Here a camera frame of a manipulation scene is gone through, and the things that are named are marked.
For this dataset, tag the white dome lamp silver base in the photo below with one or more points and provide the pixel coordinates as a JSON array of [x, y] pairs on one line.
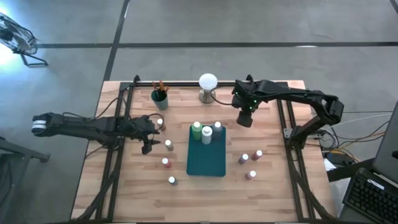
[[208, 82]]

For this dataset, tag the large green paint bottle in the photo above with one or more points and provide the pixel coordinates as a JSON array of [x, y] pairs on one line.
[[196, 130]]

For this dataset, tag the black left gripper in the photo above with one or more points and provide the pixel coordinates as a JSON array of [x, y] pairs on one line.
[[136, 127]]

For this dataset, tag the small red paint bottle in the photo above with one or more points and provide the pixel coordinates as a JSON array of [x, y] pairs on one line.
[[166, 163]]

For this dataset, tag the green plastic cup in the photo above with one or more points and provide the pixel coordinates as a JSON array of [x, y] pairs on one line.
[[160, 101]]

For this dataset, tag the large white paint bottle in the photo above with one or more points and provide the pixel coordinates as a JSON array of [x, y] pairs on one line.
[[206, 135]]

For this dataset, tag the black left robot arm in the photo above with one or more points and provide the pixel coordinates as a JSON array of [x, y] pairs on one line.
[[81, 127]]

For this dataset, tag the small purple paint bottle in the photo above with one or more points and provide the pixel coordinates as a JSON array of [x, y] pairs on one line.
[[243, 159]]

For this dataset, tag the large grey paint bottle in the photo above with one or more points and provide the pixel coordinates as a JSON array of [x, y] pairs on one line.
[[217, 130]]

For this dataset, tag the small maroon paint bottle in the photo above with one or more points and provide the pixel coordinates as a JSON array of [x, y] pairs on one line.
[[257, 155]]

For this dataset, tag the small pink paint bottle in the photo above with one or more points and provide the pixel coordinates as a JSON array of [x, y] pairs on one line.
[[250, 175]]

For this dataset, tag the black aluminium table frame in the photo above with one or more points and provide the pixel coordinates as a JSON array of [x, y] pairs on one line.
[[183, 84]]

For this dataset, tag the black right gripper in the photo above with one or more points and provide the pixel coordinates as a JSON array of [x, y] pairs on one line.
[[248, 95]]

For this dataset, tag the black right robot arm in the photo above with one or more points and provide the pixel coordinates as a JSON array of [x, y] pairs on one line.
[[298, 93]]

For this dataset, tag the small grey paint bottle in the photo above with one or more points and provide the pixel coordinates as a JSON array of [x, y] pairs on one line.
[[169, 145]]

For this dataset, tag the black power supply box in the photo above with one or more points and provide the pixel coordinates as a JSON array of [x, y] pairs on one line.
[[340, 158]]

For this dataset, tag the black keyboard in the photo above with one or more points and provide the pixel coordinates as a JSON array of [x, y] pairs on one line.
[[367, 196]]

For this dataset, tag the teal plastic tray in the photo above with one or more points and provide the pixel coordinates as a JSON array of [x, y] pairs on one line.
[[205, 158]]

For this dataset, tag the grey laptop lid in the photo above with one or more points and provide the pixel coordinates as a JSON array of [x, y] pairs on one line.
[[387, 149]]

